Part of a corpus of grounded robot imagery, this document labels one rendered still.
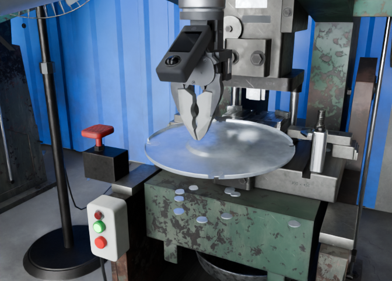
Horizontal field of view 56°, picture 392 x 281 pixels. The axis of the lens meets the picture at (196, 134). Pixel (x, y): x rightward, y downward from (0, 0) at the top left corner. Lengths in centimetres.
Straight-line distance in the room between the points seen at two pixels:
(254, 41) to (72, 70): 211
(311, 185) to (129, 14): 188
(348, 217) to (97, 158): 57
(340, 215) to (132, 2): 196
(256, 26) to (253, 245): 48
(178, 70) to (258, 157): 24
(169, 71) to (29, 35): 261
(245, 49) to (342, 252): 45
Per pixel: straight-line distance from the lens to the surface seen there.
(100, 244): 89
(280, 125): 92
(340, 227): 78
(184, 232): 90
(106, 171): 92
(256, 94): 94
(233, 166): 64
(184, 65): 53
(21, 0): 28
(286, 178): 84
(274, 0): 85
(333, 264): 74
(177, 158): 67
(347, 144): 93
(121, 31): 252
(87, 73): 276
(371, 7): 101
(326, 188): 84
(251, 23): 86
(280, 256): 83
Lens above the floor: 103
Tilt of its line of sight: 18 degrees down
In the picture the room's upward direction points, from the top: straight up
